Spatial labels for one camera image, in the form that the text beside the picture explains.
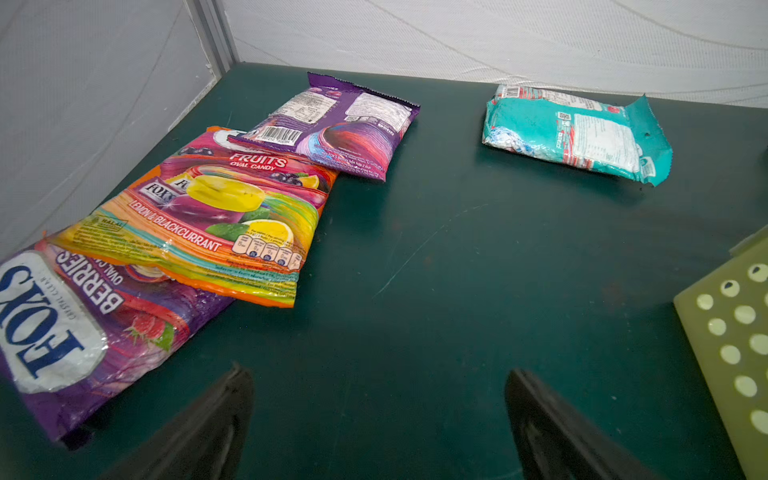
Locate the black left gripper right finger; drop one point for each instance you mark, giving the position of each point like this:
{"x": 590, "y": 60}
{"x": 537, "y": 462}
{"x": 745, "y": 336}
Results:
{"x": 555, "y": 441}

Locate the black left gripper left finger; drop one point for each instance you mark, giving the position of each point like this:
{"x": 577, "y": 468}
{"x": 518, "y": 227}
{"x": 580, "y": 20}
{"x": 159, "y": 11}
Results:
{"x": 205, "y": 441}

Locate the lemon blackcurrant Fox's candy bag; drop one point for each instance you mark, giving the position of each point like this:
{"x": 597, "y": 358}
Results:
{"x": 216, "y": 215}

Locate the teal mint candy bag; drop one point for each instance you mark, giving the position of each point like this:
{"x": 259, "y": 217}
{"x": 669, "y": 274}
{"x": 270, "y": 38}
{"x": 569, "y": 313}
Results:
{"x": 622, "y": 141}

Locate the pale green perforated plastic basket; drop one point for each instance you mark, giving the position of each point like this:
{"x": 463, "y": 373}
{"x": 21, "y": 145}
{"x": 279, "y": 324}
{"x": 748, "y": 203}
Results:
{"x": 724, "y": 316}

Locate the purple Fox's berries candy bag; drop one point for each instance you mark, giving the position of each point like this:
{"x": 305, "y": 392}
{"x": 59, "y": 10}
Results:
{"x": 77, "y": 331}

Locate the purple candy bag back side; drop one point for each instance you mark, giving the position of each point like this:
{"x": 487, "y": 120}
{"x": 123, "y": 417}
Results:
{"x": 337, "y": 124}

